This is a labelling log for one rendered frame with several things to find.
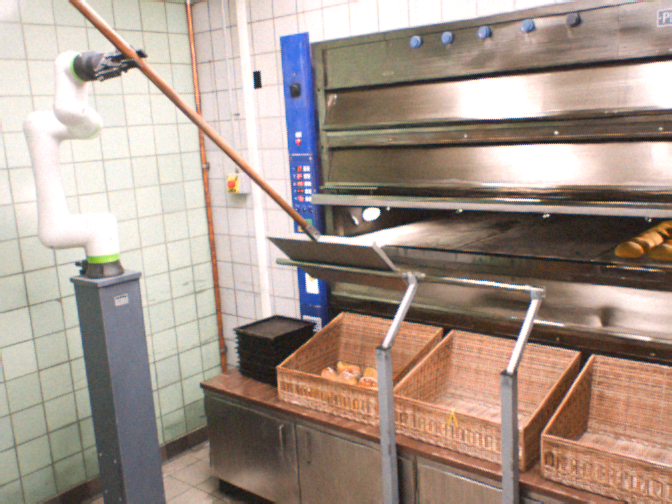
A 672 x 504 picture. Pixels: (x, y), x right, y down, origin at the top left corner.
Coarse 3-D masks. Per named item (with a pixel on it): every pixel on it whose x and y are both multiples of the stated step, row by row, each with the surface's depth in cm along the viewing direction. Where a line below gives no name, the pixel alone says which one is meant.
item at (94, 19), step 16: (80, 0) 185; (96, 16) 189; (112, 32) 193; (128, 48) 197; (144, 64) 202; (160, 80) 207; (176, 96) 211; (192, 112) 217; (208, 128) 222; (224, 144) 228; (240, 160) 234; (256, 176) 240; (272, 192) 246; (288, 208) 253; (304, 224) 261
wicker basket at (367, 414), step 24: (336, 336) 325; (360, 336) 320; (384, 336) 311; (408, 336) 303; (288, 360) 299; (312, 360) 312; (336, 360) 326; (360, 360) 319; (408, 360) 303; (288, 384) 301; (312, 384) 284; (336, 384) 274; (312, 408) 286; (336, 408) 277
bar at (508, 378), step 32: (416, 288) 256; (480, 288) 238; (512, 288) 230; (544, 288) 225; (384, 352) 242; (384, 384) 244; (512, 384) 211; (384, 416) 247; (512, 416) 213; (384, 448) 250; (512, 448) 215; (384, 480) 253; (512, 480) 217
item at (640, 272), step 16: (400, 256) 304; (416, 256) 298; (432, 256) 293; (448, 256) 288; (464, 256) 283; (480, 256) 278; (496, 256) 274; (512, 256) 272; (528, 256) 270; (576, 272) 254; (592, 272) 250; (608, 272) 246; (624, 272) 242; (640, 272) 239; (656, 272) 235
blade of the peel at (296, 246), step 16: (272, 240) 287; (288, 240) 279; (304, 240) 272; (320, 240) 267; (336, 240) 262; (352, 240) 258; (368, 240) 253; (288, 256) 296; (304, 256) 289; (320, 256) 281; (336, 256) 274; (352, 256) 267; (368, 256) 261; (384, 256) 258; (320, 272) 299; (336, 272) 291; (384, 288) 285; (400, 288) 278
